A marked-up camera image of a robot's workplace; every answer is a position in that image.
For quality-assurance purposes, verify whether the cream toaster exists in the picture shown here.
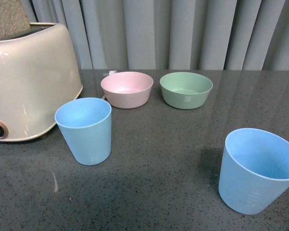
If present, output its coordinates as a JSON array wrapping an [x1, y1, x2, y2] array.
[[0, 23, 83, 142]]

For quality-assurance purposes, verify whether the green bowl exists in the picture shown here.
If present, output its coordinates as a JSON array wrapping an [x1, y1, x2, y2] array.
[[159, 72, 213, 110]]

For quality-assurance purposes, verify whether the pink bowl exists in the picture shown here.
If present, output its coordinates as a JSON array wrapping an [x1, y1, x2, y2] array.
[[101, 72, 154, 109]]

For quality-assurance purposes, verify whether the blue cup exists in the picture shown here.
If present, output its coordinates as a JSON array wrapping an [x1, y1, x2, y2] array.
[[54, 98, 112, 166], [218, 128, 289, 215]]

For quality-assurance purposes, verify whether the grey curtain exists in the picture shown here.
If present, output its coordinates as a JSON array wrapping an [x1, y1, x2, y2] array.
[[22, 0, 289, 71]]

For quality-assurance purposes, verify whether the bread slice in toaster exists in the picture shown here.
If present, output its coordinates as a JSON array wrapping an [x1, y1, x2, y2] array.
[[0, 0, 31, 39]]

